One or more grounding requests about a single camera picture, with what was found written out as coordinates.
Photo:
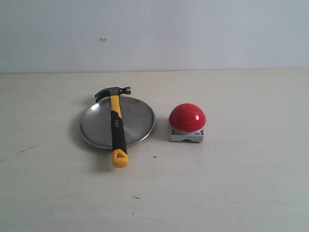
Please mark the yellow black claw hammer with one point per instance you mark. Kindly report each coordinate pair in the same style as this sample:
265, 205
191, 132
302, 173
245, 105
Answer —
120, 158

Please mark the red dome push button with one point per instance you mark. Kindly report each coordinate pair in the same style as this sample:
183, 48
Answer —
187, 122

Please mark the round steel plate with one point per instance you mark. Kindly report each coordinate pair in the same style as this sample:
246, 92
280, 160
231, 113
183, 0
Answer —
138, 120

